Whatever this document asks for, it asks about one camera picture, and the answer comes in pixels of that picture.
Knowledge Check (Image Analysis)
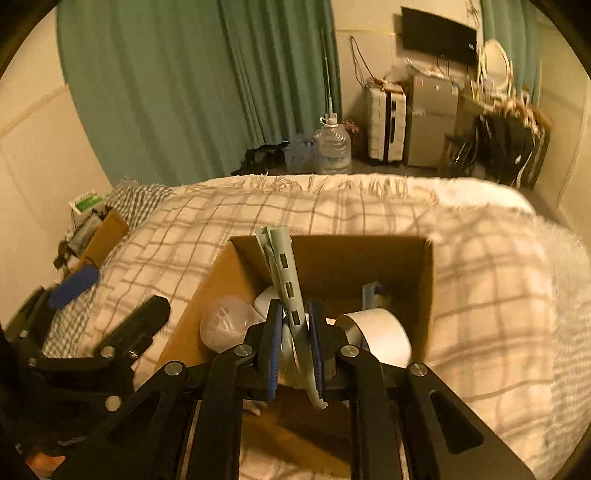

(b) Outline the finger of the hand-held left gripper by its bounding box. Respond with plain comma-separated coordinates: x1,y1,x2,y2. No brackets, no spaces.
9,267,101,342
95,295,171,365

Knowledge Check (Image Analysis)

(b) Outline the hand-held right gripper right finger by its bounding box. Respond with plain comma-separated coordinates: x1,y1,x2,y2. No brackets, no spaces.
308,301,536,480

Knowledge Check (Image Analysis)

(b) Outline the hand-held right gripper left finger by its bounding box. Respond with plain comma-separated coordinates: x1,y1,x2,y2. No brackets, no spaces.
55,299,284,480

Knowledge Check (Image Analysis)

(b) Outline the clear plastic bag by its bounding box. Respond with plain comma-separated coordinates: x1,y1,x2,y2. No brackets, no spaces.
199,296,265,355

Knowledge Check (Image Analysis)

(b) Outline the white tape roll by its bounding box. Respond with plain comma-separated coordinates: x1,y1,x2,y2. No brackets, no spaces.
335,307,413,368

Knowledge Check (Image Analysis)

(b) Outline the pale green card strip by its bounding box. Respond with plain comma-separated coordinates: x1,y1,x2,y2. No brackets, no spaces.
255,224,328,411

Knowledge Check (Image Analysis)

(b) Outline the large cardboard box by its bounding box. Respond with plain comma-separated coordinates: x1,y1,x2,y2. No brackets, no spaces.
157,234,435,480

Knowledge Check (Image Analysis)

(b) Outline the small brown cardboard box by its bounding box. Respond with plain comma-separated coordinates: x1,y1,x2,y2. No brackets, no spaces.
69,210,130,273

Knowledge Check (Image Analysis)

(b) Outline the green white packet box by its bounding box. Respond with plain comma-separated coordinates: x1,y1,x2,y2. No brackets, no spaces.
68,191,103,214

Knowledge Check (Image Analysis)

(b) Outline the green checked bedsheet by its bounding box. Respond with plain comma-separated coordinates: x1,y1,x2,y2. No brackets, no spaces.
41,179,178,358

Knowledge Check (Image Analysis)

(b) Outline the dark cloth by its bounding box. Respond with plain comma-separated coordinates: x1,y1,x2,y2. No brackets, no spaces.
231,143,289,176

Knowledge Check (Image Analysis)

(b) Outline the crushed clear water bottle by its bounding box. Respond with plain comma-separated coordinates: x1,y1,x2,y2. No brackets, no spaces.
284,134,317,174

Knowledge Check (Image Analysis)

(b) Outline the large clear water bottle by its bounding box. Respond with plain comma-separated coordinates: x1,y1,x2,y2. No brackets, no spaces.
314,115,352,175

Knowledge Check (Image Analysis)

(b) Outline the green curtain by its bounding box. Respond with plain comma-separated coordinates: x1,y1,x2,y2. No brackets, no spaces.
219,0,342,153
55,0,259,185
480,0,541,100

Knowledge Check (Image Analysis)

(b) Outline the floral bag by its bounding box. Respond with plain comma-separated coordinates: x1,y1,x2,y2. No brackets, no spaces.
342,119,365,158

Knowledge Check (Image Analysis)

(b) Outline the white hard suitcase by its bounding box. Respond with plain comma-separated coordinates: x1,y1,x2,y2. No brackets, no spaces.
367,80,408,167

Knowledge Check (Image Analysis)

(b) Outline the grey small fridge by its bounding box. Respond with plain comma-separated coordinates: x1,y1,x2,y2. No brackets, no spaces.
404,71,460,168

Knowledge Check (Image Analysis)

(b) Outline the white pole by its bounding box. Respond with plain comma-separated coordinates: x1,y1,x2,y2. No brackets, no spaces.
321,30,335,116

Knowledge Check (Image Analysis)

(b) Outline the white dressing table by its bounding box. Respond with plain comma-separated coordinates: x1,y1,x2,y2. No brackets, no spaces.
457,88,532,139

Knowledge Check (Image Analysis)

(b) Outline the brown suitcase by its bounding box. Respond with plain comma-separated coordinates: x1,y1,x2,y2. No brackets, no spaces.
531,108,552,185

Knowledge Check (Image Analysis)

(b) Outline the white oval mirror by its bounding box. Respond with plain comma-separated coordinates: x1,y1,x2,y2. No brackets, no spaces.
480,39,514,90

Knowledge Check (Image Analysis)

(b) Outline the black wall television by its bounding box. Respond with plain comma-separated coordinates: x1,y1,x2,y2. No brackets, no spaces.
401,6,478,65

